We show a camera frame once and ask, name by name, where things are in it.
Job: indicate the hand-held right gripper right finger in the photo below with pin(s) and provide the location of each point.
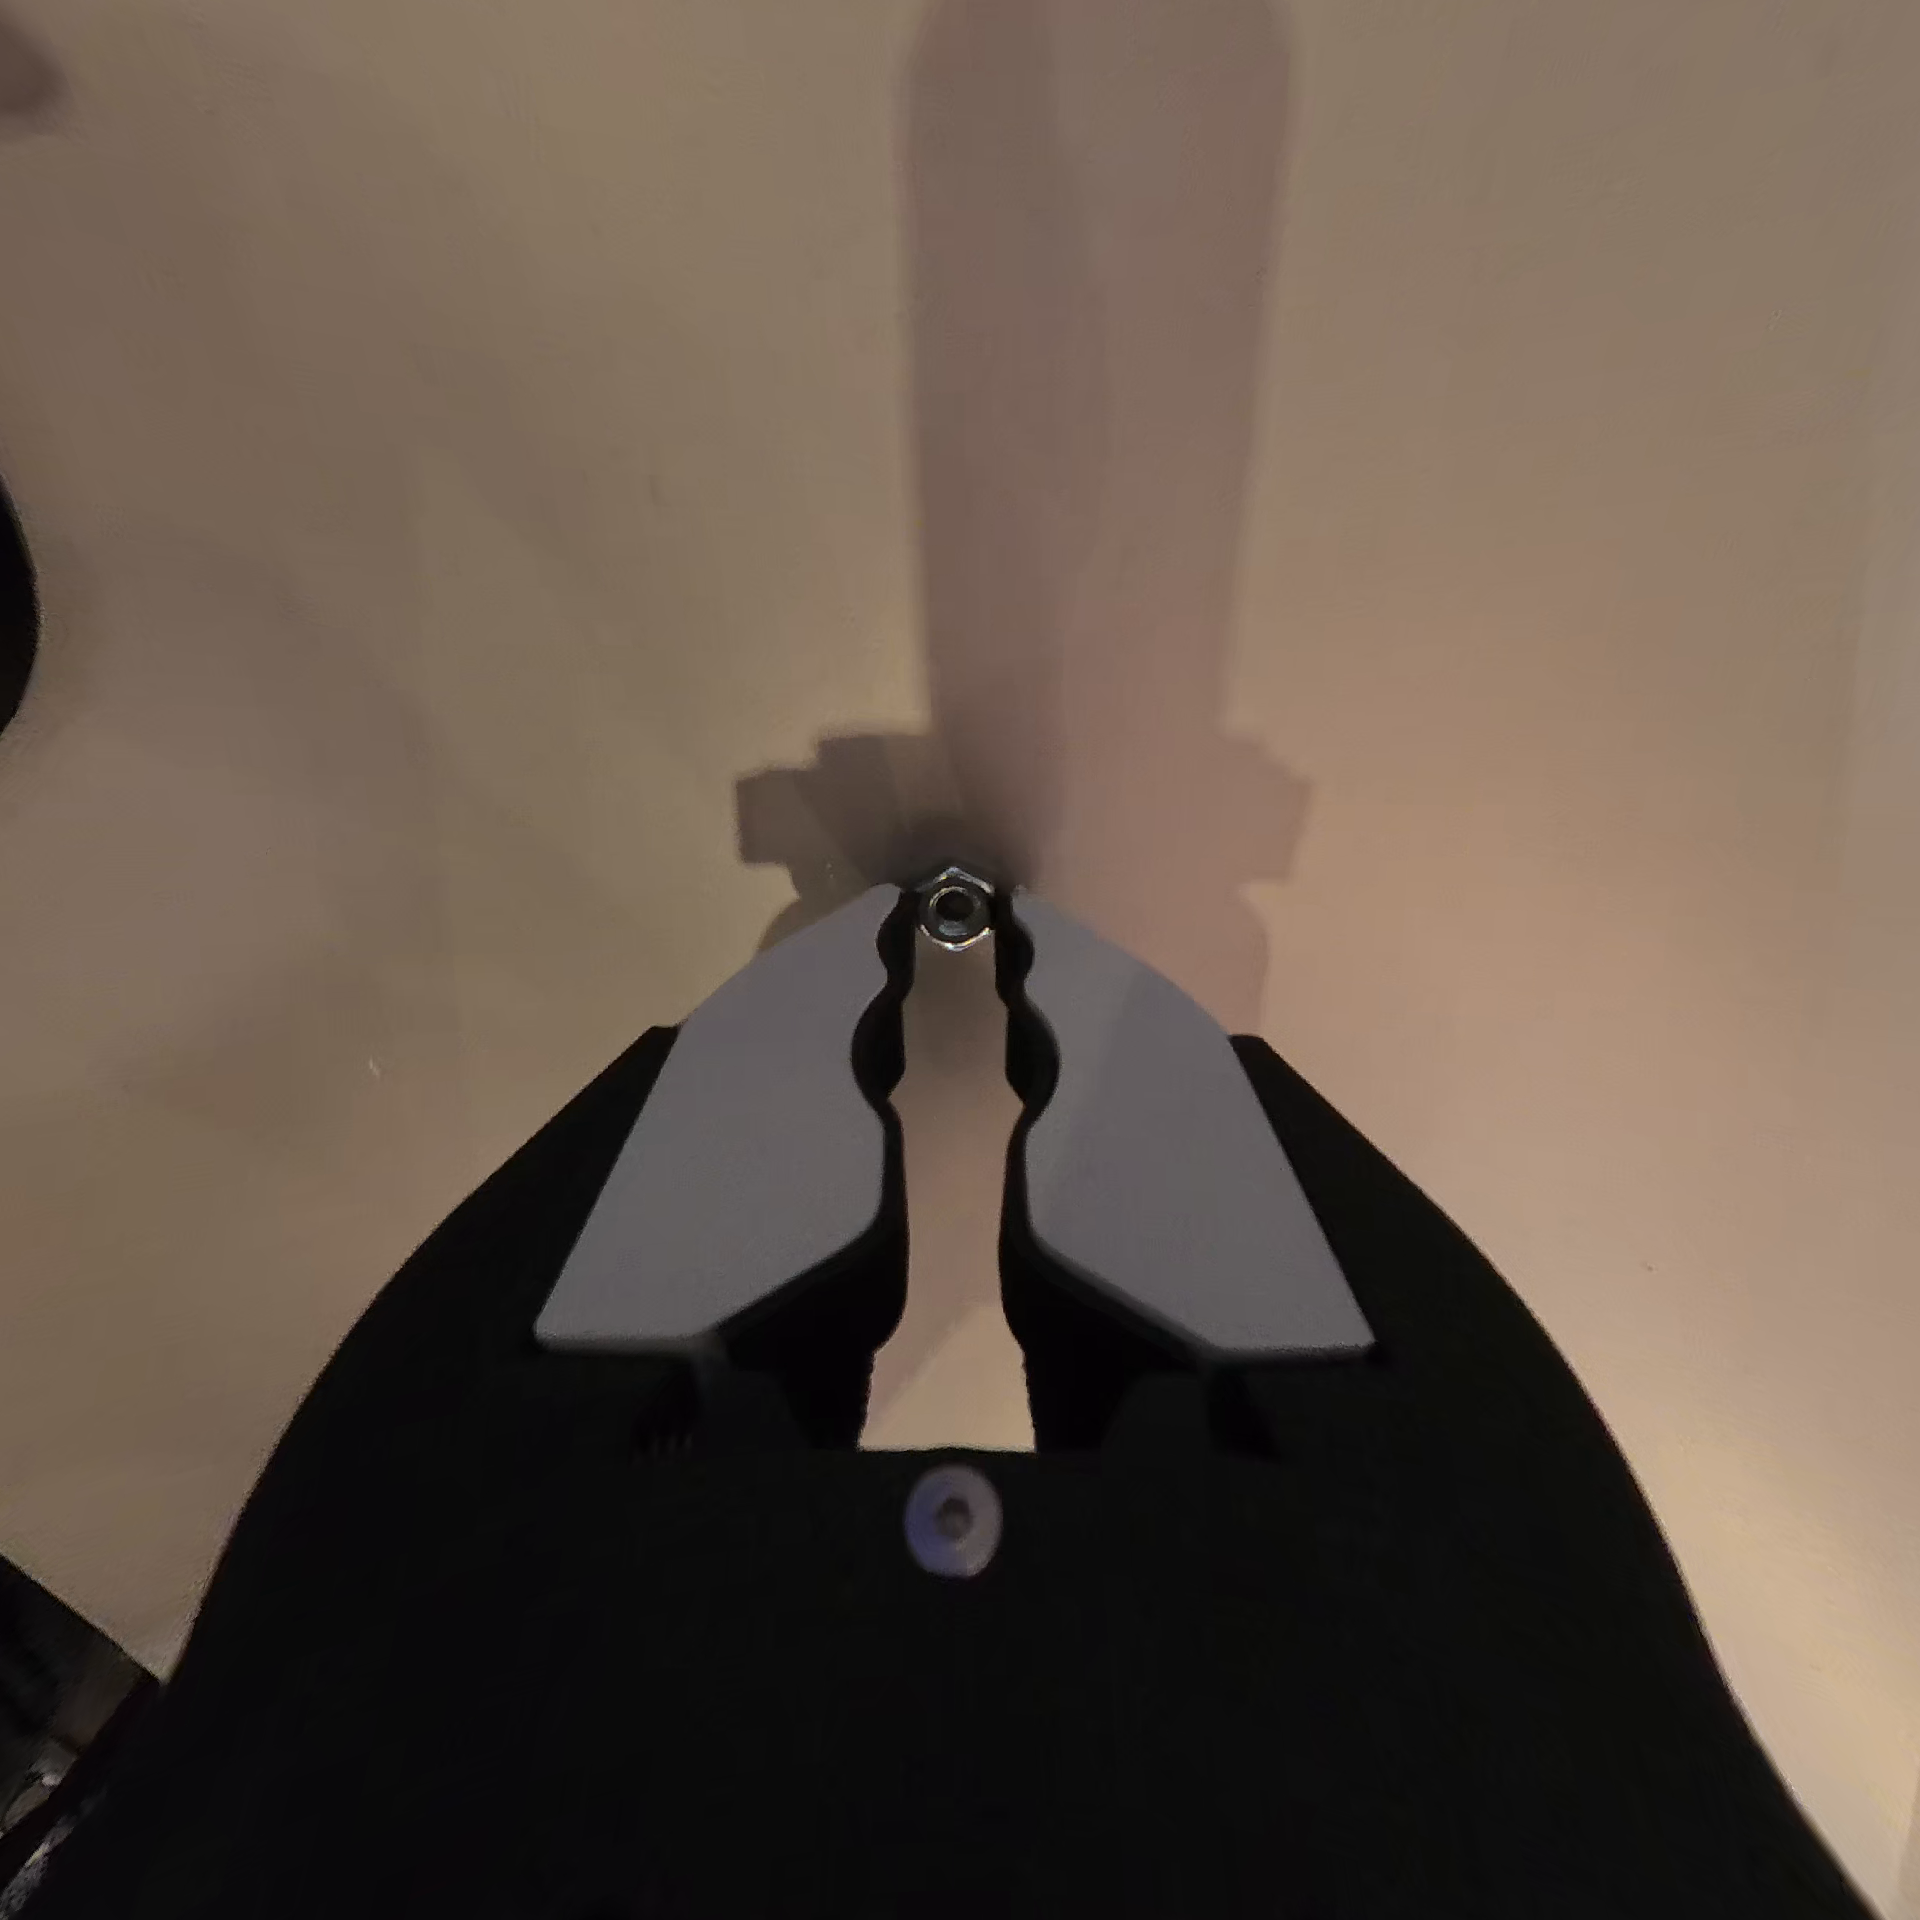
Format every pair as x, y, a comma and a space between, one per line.
1172, 1185

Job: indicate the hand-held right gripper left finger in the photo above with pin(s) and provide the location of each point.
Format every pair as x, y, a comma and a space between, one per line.
735, 1171

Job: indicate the silver hex nut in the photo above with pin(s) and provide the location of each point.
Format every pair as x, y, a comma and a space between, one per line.
951, 876

